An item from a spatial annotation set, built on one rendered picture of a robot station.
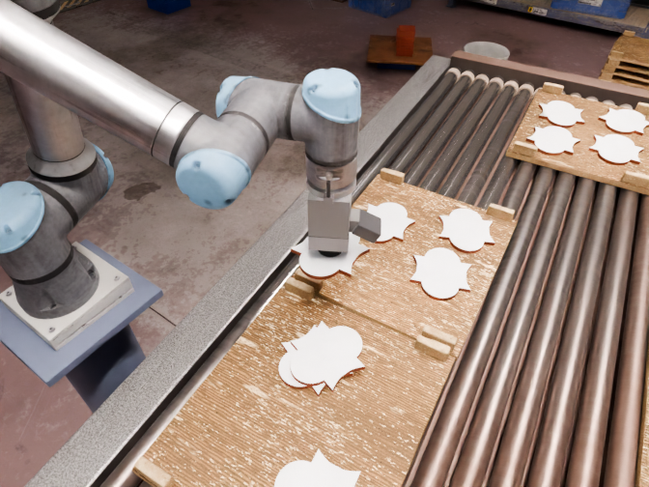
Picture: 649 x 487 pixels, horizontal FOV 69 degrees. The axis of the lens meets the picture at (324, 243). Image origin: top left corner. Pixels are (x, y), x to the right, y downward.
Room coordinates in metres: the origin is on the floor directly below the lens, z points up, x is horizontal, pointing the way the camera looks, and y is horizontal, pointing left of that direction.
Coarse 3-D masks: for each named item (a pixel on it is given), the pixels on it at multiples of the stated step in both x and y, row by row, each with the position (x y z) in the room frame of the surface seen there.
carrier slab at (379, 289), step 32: (384, 192) 0.90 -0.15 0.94; (416, 192) 0.90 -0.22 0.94; (416, 224) 0.78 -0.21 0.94; (512, 224) 0.78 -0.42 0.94; (384, 256) 0.69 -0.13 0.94; (480, 256) 0.69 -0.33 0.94; (352, 288) 0.60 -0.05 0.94; (384, 288) 0.60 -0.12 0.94; (416, 288) 0.60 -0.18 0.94; (480, 288) 0.60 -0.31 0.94; (384, 320) 0.52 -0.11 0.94; (416, 320) 0.52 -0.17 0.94; (448, 320) 0.52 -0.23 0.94
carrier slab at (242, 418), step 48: (240, 336) 0.49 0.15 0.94; (288, 336) 0.49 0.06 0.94; (384, 336) 0.49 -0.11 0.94; (240, 384) 0.39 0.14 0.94; (384, 384) 0.39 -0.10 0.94; (432, 384) 0.39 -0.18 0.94; (192, 432) 0.31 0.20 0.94; (240, 432) 0.31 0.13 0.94; (288, 432) 0.31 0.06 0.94; (336, 432) 0.31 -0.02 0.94; (384, 432) 0.31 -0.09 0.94; (192, 480) 0.24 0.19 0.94; (240, 480) 0.24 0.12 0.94; (384, 480) 0.24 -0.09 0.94
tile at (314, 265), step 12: (300, 252) 0.56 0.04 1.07; (312, 252) 0.56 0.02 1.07; (348, 252) 0.56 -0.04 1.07; (360, 252) 0.56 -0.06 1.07; (300, 264) 0.54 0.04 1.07; (312, 264) 0.54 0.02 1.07; (324, 264) 0.54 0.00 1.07; (336, 264) 0.54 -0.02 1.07; (348, 264) 0.54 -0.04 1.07; (312, 276) 0.51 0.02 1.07; (324, 276) 0.51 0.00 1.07
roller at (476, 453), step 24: (552, 192) 0.94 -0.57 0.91; (552, 216) 0.83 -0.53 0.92; (552, 240) 0.76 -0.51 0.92; (528, 264) 0.69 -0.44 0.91; (528, 288) 0.61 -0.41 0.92; (528, 312) 0.55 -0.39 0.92; (504, 336) 0.50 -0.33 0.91; (504, 360) 0.45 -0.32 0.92; (504, 384) 0.40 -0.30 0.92; (480, 408) 0.36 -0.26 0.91; (504, 408) 0.37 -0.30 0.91; (480, 432) 0.32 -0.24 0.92; (480, 456) 0.28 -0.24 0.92; (456, 480) 0.25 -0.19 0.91; (480, 480) 0.25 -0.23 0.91
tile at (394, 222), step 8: (368, 208) 0.83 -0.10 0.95; (376, 208) 0.83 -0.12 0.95; (384, 208) 0.83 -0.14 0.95; (392, 208) 0.83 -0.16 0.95; (400, 208) 0.83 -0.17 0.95; (384, 216) 0.80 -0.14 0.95; (392, 216) 0.80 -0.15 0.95; (400, 216) 0.80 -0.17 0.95; (384, 224) 0.77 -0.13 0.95; (392, 224) 0.77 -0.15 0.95; (400, 224) 0.77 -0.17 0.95; (408, 224) 0.77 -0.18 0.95; (384, 232) 0.75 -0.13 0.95; (392, 232) 0.75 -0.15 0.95; (400, 232) 0.75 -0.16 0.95; (384, 240) 0.73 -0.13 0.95; (400, 240) 0.73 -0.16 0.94
